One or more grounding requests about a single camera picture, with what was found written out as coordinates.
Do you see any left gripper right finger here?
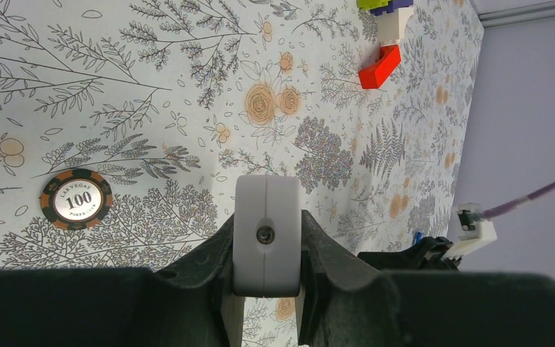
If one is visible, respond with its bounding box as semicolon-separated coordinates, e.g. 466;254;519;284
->
297;211;555;346

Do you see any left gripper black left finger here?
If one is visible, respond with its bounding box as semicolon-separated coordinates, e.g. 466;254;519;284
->
0;219;233;346

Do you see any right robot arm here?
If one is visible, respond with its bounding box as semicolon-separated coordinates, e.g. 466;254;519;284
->
357;236;462;270

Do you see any blue plastic piece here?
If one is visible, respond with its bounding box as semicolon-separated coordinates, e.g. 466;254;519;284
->
413;232;424;244

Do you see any floral patterned mat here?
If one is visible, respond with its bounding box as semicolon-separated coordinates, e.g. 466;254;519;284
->
0;0;484;347

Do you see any red orange block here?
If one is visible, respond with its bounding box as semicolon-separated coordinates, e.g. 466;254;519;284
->
358;45;402;90

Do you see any small brown ring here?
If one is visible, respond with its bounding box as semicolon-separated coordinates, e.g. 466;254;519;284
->
39;168;114;231

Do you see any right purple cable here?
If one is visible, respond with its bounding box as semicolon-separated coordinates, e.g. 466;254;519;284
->
481;171;555;220

